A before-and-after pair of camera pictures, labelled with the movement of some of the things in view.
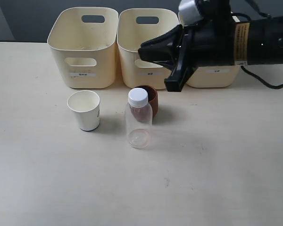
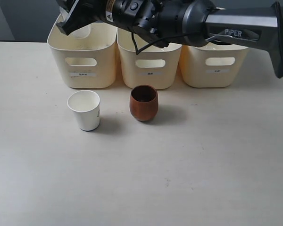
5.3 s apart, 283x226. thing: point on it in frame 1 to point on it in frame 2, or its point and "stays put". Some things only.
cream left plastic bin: [84, 52] stays put
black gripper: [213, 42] to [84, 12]
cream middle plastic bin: [136, 26] stays put
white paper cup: [86, 104] stays put
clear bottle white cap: [138, 119] to [82, 33]
